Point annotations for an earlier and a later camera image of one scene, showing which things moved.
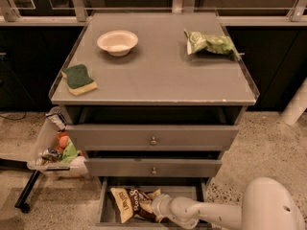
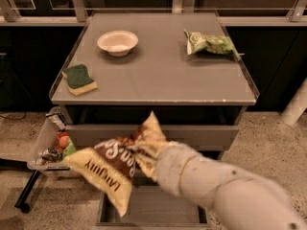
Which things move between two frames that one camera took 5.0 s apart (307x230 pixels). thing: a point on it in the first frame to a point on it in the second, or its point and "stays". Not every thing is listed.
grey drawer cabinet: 151,100 stays
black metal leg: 23,198 stays
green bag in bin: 69,152 stays
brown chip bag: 131,203 to 112,164
